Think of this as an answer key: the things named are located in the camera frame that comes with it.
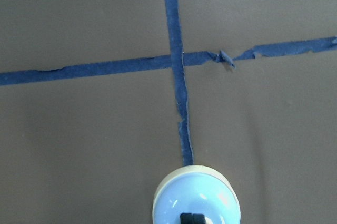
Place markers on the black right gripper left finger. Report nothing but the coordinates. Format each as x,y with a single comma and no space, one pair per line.
186,219

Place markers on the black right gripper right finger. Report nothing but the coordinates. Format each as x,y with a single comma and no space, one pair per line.
198,219

